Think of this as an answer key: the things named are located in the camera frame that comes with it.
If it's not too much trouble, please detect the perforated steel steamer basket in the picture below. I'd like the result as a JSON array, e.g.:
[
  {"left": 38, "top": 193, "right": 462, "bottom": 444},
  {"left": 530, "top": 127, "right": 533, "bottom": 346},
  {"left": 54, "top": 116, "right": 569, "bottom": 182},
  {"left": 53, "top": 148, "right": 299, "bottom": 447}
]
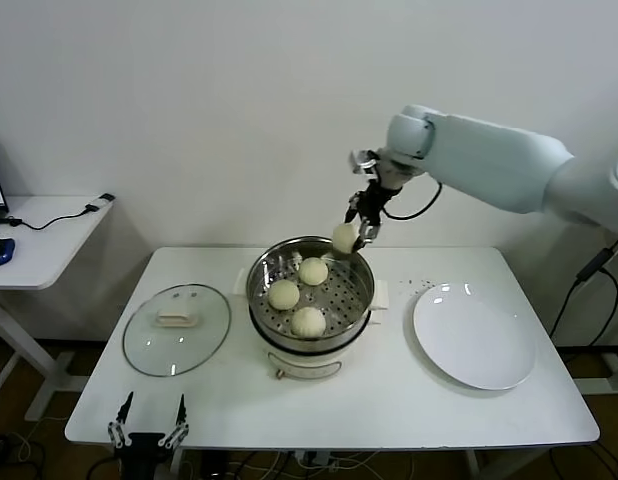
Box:
[{"left": 246, "top": 236, "right": 377, "bottom": 354}]

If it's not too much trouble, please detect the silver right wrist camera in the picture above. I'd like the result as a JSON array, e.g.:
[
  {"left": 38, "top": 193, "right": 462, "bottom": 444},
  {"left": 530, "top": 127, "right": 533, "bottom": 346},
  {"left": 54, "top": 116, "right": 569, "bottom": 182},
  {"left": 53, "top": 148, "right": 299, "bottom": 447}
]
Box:
[{"left": 347, "top": 148, "right": 379, "bottom": 175}]

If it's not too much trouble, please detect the white round plate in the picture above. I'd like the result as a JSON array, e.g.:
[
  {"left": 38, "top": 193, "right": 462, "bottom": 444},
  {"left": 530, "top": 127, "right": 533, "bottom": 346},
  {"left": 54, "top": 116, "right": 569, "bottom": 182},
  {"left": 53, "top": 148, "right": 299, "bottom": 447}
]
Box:
[{"left": 412, "top": 282, "right": 538, "bottom": 392}]

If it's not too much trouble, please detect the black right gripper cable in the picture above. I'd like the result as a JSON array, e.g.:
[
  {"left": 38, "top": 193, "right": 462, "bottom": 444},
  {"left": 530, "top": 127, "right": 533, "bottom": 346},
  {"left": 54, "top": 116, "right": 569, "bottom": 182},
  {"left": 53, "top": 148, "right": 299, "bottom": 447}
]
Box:
[{"left": 383, "top": 182, "right": 444, "bottom": 221}]

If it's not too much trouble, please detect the black cable with adapter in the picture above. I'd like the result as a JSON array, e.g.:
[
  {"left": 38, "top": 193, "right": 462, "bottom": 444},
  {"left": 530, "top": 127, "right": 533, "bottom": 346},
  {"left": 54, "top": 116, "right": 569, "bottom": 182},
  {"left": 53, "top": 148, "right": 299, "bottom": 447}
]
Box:
[{"left": 1, "top": 193, "right": 115, "bottom": 232}]

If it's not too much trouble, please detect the white side table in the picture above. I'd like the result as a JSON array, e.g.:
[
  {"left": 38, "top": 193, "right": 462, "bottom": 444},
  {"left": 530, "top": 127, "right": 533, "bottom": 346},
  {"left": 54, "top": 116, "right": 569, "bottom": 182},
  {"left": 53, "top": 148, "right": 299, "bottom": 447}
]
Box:
[{"left": 0, "top": 195, "right": 115, "bottom": 424}]

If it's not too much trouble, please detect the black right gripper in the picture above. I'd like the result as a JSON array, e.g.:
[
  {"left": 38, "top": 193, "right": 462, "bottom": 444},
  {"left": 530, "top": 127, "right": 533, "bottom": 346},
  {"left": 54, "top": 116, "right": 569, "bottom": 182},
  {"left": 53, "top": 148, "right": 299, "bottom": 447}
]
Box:
[{"left": 344, "top": 178, "right": 396, "bottom": 251}]

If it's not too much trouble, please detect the white electric cooker base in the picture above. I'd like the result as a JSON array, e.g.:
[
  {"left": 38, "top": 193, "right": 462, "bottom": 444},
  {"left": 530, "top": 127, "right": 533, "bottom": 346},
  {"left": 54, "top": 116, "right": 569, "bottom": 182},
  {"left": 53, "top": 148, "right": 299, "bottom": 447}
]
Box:
[{"left": 231, "top": 267, "right": 393, "bottom": 381}]

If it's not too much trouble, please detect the round glass pot lid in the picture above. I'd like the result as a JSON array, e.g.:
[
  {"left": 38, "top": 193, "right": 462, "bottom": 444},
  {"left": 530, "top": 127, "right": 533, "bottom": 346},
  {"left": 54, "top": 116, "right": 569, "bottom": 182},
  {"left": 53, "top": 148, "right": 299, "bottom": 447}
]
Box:
[{"left": 121, "top": 283, "right": 233, "bottom": 379}]

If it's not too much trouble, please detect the black power cable with brick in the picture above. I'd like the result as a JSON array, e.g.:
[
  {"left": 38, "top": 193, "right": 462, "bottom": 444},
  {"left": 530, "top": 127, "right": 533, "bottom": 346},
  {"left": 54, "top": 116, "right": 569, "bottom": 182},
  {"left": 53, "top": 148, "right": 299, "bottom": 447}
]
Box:
[{"left": 547, "top": 239, "right": 618, "bottom": 347}]

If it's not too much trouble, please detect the white power strip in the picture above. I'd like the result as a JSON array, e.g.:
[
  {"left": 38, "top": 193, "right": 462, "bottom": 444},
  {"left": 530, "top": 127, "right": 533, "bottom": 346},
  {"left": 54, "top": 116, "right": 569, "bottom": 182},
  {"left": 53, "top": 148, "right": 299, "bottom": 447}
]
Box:
[{"left": 293, "top": 449, "right": 340, "bottom": 472}]

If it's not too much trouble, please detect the white steamed baozi bun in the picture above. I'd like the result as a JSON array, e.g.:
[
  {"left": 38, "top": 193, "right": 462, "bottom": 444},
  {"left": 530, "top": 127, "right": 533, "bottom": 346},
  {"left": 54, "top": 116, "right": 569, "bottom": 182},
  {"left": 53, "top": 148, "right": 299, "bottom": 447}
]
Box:
[
  {"left": 290, "top": 306, "right": 327, "bottom": 340},
  {"left": 267, "top": 279, "right": 301, "bottom": 311},
  {"left": 332, "top": 223, "right": 363, "bottom": 255},
  {"left": 298, "top": 256, "right": 329, "bottom": 287}
]

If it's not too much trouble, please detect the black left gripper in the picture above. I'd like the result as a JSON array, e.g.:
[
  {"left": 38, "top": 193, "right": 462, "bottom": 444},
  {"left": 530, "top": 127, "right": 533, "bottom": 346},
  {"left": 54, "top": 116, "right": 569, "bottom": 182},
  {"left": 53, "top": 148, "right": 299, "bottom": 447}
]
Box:
[{"left": 106, "top": 390, "right": 191, "bottom": 480}]

